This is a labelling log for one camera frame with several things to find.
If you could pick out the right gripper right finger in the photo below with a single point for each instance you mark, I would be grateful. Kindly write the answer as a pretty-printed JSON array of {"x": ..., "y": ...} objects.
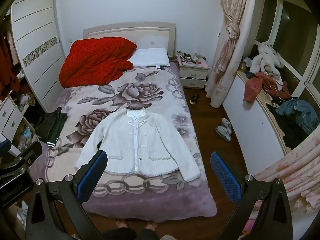
[{"x": 274, "y": 220}]

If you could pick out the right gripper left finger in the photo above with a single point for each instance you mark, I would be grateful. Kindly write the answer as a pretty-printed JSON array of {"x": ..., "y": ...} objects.
[{"x": 43, "y": 219}]

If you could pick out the white knit cardigan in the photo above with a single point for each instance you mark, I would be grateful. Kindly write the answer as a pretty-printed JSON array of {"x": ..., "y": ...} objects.
[{"x": 140, "y": 142}]

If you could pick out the red hanging clothes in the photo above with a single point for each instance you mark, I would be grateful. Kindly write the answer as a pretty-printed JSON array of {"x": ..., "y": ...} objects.
[{"x": 7, "y": 76}]

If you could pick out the dark green jacket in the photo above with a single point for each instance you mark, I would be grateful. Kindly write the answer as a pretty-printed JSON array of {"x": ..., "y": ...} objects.
[{"x": 50, "y": 125}]

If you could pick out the pink folded bedding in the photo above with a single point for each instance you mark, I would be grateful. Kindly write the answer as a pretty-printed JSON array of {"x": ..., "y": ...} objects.
[{"x": 299, "y": 171}]

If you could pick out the person's feet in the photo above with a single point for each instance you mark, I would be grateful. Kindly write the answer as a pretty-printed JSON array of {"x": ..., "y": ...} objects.
[{"x": 151, "y": 225}]

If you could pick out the floral plush bed blanket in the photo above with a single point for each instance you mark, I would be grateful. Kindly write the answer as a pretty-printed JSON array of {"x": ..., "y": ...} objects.
[{"x": 161, "y": 198}]

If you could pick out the grey slipper near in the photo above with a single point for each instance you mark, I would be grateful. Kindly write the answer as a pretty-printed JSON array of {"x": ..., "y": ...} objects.
[{"x": 223, "y": 132}]

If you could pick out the grey slipper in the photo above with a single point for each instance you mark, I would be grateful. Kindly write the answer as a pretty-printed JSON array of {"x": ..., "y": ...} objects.
[
  {"x": 223, "y": 132},
  {"x": 225, "y": 122}
]

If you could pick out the grey slipper far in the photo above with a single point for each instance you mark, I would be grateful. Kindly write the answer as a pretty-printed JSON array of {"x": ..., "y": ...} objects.
[{"x": 225, "y": 122}]

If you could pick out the blue garment on sill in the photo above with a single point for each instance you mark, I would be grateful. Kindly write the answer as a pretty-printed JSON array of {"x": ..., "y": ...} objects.
[{"x": 304, "y": 114}]

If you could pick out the white wardrobe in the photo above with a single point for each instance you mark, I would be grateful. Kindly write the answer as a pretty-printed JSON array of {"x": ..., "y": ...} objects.
[{"x": 38, "y": 48}]

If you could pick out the red quilt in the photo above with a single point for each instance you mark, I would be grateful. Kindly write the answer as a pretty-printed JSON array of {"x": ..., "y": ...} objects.
[{"x": 96, "y": 61}]

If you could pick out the red garment on sill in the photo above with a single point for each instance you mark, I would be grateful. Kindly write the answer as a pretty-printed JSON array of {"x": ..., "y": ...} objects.
[{"x": 264, "y": 82}]

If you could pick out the dark shoe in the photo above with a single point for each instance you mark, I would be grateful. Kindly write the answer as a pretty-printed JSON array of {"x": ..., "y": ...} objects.
[{"x": 194, "y": 99}]

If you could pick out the white plush garment on sill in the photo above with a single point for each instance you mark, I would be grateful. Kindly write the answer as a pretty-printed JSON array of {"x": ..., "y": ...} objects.
[{"x": 268, "y": 61}]

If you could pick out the white pillow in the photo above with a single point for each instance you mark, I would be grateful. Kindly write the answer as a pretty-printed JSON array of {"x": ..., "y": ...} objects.
[{"x": 150, "y": 57}]

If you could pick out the white nightstand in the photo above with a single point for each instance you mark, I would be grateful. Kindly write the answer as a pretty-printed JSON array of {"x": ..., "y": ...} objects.
[{"x": 193, "y": 76}]

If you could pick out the clutter on nightstand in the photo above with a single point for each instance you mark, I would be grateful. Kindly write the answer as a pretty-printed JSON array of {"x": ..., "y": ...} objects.
[{"x": 188, "y": 59}]

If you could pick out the beige bed headboard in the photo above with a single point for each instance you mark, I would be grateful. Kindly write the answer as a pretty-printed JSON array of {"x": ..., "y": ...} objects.
[{"x": 144, "y": 34}]

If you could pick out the pink floral curtain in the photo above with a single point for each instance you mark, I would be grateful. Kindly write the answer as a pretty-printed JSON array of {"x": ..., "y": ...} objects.
[{"x": 238, "y": 17}]

